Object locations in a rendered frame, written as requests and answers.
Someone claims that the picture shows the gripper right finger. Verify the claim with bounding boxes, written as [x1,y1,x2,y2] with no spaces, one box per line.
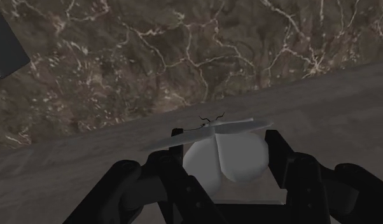
[264,129,383,224]

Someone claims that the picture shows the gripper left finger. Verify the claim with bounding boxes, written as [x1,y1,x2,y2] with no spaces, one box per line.
[62,127,230,224]

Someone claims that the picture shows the white butterfly figure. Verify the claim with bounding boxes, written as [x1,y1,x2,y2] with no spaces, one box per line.
[141,112,274,197]

